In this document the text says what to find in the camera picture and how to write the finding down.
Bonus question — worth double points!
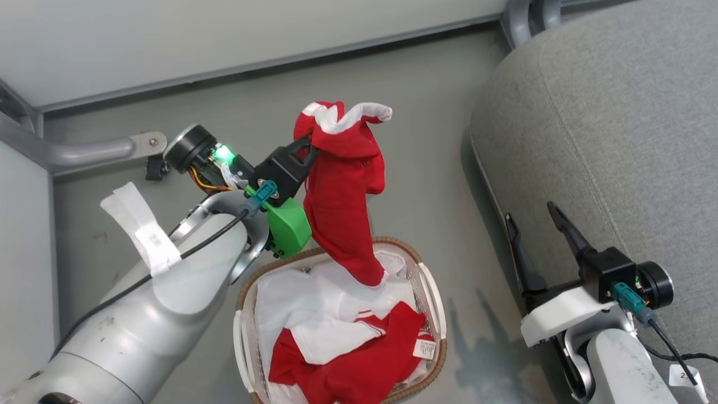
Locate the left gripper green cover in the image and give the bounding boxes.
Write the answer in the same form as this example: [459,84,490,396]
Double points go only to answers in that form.
[246,134,321,259]

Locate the grey partition corner post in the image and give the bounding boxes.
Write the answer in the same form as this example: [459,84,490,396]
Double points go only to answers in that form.
[0,79,55,176]

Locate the white cable tag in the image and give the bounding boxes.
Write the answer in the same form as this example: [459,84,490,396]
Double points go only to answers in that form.
[669,365,711,404]

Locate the grey partition post with feet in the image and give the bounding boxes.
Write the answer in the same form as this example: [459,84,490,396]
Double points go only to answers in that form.
[501,0,562,49]

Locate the black caster wheel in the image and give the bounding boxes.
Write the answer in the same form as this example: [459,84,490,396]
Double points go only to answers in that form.
[145,154,170,182]

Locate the red shirt white collar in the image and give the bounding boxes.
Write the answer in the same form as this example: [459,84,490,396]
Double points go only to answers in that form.
[293,101,393,288]

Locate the white laundry basket brown rim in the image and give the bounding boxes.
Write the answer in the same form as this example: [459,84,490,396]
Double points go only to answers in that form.
[233,236,448,404]

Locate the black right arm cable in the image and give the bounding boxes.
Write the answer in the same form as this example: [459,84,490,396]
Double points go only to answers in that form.
[611,282,718,388]

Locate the red garment white stripes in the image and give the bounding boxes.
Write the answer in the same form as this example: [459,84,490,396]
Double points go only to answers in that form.
[268,301,437,404]

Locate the grey fabric sofa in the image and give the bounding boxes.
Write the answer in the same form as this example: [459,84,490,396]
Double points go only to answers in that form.
[470,0,718,404]

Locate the white tape strap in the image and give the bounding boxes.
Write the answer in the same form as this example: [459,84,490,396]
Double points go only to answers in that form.
[100,181,183,278]

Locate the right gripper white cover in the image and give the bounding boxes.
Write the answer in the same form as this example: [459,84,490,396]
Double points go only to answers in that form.
[504,201,638,347]

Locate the grey partition foot tube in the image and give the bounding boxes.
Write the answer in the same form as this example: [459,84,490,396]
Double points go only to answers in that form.
[44,131,168,173]

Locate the grey partition bottom rail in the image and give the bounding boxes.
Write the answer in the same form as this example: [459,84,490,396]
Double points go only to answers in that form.
[35,10,510,114]

